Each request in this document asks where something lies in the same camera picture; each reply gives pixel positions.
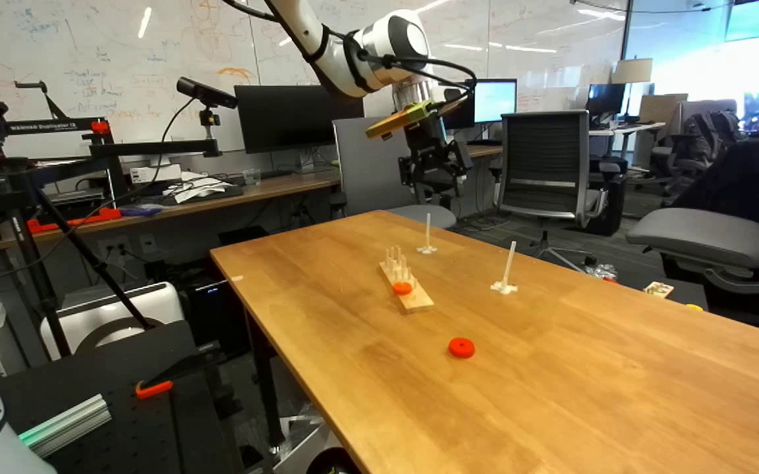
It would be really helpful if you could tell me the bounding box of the clear plastic bag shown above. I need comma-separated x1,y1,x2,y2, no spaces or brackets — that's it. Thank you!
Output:
584,259,618,284

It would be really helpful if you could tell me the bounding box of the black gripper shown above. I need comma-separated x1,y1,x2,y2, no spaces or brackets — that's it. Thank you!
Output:
397,111,475,209

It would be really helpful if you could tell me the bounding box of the wooden peg board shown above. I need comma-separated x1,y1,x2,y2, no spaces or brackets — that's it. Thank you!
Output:
376,246,438,312

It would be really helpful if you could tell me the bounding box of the red bar clamp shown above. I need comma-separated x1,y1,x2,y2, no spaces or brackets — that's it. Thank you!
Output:
25,204,124,237

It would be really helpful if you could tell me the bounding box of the black computer monitor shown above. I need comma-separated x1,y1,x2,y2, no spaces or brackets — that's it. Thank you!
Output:
232,82,365,155

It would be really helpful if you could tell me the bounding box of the gray padded office chair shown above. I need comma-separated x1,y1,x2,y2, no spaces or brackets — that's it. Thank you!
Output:
625,155,759,304

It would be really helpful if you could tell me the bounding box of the white equipment box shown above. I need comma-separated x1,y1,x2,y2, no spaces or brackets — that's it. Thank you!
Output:
36,279,189,363

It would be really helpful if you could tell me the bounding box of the light gray chair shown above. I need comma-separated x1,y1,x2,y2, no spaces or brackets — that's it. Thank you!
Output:
332,115,458,232

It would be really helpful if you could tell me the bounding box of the lit computer monitor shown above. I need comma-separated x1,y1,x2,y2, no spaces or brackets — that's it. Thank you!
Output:
471,75,518,125

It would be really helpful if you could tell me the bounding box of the white paper pile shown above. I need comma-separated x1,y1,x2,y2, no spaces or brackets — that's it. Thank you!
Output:
161,174,232,204

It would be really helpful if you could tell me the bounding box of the orange handled clamp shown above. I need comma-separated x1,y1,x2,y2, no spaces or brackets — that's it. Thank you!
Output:
131,340,224,402

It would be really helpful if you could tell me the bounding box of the black camera on stand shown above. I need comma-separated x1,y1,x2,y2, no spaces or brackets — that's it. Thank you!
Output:
174,73,243,159

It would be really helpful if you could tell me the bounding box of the long wooden desk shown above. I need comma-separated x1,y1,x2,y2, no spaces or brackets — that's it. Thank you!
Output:
19,141,509,266

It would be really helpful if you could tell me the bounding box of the black mesh office chair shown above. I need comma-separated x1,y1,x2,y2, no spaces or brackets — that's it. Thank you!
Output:
494,107,625,237

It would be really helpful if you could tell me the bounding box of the black equipment case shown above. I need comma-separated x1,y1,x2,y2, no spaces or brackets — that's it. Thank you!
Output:
0,317,249,474

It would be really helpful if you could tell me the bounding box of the silver aluminium bar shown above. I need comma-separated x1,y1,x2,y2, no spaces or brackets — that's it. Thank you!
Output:
19,391,115,457

